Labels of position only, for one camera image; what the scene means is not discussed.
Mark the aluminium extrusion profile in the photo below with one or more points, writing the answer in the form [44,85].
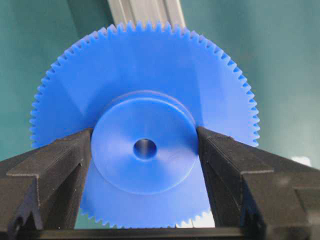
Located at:
[124,11]

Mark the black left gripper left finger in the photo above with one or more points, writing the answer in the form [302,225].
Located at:
[42,188]

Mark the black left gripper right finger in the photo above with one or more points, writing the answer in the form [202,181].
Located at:
[273,197]

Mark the large blue plastic gear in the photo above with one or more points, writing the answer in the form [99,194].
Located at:
[144,90]

